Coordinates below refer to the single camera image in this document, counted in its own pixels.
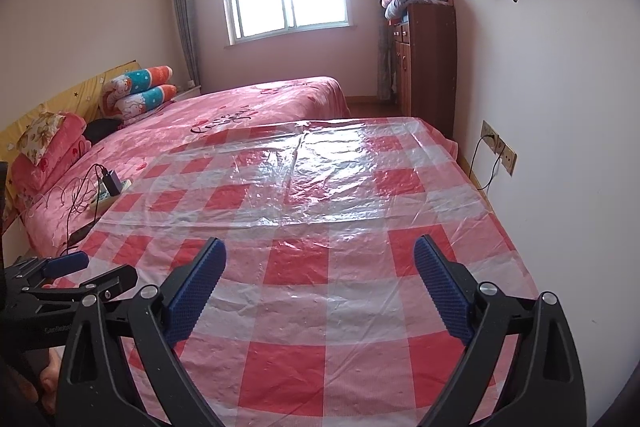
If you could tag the brown wooden cabinet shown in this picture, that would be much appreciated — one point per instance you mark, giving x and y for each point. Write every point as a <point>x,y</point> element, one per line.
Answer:
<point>430,67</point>

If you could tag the pink pillow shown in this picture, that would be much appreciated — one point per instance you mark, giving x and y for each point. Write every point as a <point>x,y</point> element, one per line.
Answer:
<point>70,142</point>

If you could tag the yellow headboard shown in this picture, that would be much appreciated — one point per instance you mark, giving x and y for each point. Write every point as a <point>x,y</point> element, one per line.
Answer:
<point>75,94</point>

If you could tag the black charger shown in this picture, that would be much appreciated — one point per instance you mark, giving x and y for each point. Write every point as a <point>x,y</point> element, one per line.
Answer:
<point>112,182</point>

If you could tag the red checkered plastic tablecloth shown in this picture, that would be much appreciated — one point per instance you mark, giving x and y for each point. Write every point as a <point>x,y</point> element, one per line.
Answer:
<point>325,207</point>

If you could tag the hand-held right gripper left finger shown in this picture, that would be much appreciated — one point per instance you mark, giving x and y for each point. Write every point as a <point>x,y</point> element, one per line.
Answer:
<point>195,292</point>

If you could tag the bed with pink sheet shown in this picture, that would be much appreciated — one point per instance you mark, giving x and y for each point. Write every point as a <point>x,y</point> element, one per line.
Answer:
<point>260,102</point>

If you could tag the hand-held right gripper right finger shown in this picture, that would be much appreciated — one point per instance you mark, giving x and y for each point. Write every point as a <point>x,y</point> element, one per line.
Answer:
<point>442,289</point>

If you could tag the wall socket panel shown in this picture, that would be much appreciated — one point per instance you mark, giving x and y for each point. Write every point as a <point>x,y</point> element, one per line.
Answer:
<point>509,161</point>
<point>490,136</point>

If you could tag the person's left hand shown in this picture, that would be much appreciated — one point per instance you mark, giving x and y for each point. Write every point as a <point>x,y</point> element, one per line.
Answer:
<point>50,382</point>

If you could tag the white power strip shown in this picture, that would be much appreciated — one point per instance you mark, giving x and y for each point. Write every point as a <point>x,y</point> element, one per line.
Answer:
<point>102,202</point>

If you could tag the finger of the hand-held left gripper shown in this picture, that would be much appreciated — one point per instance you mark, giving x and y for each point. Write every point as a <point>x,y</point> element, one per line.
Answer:
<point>65,264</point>
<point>115,279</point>

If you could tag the floral pillow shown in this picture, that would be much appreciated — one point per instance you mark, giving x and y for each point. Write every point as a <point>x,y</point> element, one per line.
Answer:
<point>40,137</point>

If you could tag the black cloth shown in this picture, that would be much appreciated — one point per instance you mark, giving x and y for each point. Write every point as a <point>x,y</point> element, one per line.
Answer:
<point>102,129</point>

